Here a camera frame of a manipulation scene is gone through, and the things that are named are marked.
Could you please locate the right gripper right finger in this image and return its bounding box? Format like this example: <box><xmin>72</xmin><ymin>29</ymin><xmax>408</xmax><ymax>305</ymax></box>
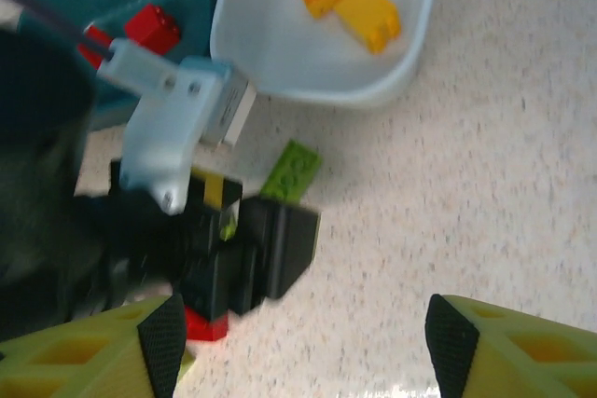
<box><xmin>427</xmin><ymin>294</ymin><xmax>597</xmax><ymax>398</ymax></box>

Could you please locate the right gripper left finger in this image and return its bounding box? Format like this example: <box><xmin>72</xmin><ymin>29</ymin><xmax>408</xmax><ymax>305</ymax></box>
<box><xmin>0</xmin><ymin>294</ymin><xmax>188</xmax><ymax>398</ymax></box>

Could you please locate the long red lego brick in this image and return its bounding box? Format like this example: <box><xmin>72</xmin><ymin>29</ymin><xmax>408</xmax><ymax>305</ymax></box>
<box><xmin>184</xmin><ymin>307</ymin><xmax>230</xmax><ymax>342</ymax></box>

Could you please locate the green lego plate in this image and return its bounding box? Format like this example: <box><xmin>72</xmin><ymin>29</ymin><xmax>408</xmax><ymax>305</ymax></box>
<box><xmin>258</xmin><ymin>139</ymin><xmax>324</xmax><ymax>207</ymax></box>

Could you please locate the small green lego brick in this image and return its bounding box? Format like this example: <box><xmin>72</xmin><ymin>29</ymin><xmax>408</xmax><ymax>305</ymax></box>
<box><xmin>174</xmin><ymin>350</ymin><xmax>197</xmax><ymax>385</ymax></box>

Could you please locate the small red lego brick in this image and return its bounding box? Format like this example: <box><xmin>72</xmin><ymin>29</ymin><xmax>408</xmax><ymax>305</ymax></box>
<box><xmin>123</xmin><ymin>2</ymin><xmax>182</xmax><ymax>57</ymax></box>

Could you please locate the small orange lego brick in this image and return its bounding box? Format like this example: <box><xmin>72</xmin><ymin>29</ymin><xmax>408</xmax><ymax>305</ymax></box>
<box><xmin>333</xmin><ymin>0</ymin><xmax>402</xmax><ymax>55</ymax></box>

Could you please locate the white rectangular container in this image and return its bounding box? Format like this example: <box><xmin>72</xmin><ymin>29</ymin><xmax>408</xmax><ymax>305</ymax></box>
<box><xmin>208</xmin><ymin>0</ymin><xmax>444</xmax><ymax>108</ymax></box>

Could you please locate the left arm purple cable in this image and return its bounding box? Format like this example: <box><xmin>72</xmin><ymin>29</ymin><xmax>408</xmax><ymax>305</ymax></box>
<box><xmin>0</xmin><ymin>0</ymin><xmax>116</xmax><ymax>62</ymax></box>

